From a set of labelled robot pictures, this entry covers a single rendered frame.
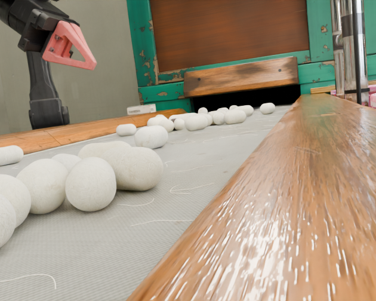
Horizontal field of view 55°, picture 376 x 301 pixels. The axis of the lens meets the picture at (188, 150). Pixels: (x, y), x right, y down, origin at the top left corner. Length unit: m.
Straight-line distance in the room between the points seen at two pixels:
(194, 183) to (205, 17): 0.91
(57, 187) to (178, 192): 0.05
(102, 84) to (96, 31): 0.32
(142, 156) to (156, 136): 0.17
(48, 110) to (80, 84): 1.56
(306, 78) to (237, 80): 0.18
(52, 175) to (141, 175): 0.04
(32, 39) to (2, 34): 2.33
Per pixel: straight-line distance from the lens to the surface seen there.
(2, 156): 0.39
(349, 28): 0.44
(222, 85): 0.97
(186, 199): 0.15
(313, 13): 1.01
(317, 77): 1.00
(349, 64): 0.44
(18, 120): 2.89
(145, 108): 0.86
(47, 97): 0.93
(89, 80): 2.42
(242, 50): 1.03
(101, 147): 0.23
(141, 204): 0.16
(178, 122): 0.53
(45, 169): 0.16
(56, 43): 0.63
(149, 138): 0.33
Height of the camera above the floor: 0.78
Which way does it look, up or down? 8 degrees down
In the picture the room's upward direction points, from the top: 7 degrees counter-clockwise
